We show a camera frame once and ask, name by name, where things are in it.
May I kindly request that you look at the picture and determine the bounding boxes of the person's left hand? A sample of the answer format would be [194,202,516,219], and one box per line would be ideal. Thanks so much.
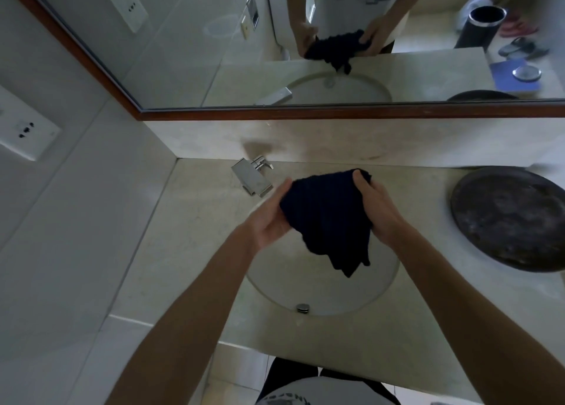
[245,177,294,251]

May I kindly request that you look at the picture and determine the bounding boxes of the person's right hand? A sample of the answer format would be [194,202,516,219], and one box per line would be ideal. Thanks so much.
[352,170,414,249]

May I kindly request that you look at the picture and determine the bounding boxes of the dark blue cleaning cloth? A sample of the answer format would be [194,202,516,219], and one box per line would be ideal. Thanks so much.
[278,167,374,280]

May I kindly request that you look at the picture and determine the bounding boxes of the person's right forearm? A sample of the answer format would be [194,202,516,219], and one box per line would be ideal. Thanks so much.
[388,228,565,405]

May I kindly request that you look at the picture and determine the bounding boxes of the person's left forearm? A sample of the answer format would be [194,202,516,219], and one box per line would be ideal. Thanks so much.
[105,225,265,405]

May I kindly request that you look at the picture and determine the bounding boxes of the white oval sink basin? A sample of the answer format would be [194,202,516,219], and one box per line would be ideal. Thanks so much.
[245,172,400,317]

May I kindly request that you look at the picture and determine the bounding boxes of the beige marble sink countertop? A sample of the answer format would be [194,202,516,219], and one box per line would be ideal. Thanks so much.
[110,158,565,403]

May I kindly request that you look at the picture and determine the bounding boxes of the chrome square faucet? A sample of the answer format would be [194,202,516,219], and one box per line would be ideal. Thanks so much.
[231,154,274,198]

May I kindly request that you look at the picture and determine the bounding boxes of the black round tray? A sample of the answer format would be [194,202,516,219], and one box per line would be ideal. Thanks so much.
[450,166,565,273]

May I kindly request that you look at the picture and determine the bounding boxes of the black trousers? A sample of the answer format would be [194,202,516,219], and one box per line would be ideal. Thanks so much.
[255,357,403,405]

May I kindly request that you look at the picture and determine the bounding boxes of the white printed t-shirt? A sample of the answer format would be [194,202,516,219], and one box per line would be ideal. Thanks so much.
[255,376,398,405]

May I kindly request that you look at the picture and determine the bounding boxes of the wood framed wall mirror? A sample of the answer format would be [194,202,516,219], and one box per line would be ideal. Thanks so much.
[0,0,565,122]

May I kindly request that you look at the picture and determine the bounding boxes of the white wall socket plate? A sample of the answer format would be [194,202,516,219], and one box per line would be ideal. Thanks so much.
[0,84,62,162]

